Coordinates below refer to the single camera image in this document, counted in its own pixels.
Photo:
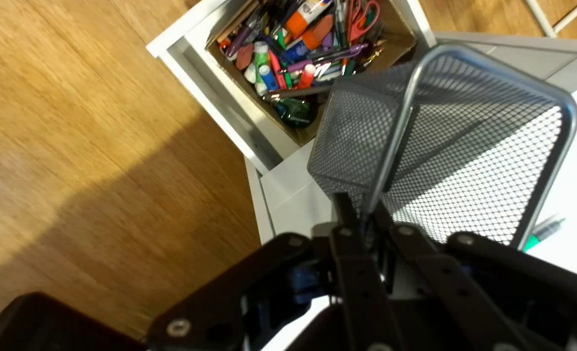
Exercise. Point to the white metal rack frame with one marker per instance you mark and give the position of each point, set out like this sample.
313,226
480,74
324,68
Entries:
548,15

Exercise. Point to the purple pen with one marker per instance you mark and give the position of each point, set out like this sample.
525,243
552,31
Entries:
344,52

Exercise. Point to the white open desk drawer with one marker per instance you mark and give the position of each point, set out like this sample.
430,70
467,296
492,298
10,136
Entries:
237,122

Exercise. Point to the green pen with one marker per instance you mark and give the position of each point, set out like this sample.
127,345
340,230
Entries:
543,234

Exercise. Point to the orange glue stick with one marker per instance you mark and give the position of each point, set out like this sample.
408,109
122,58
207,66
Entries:
305,15

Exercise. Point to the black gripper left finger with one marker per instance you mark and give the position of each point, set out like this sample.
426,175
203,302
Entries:
359,278

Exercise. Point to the dark bulky object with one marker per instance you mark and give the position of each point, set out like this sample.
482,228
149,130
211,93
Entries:
48,323

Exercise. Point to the cardboard box of stationery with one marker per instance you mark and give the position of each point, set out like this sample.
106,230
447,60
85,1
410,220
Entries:
233,70

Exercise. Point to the blue glue stick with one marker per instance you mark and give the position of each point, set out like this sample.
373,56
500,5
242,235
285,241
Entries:
268,78

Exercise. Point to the grey metal mesh basket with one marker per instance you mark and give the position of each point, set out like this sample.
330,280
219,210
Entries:
484,156

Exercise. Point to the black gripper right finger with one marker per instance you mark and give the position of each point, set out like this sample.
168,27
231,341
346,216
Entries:
432,292

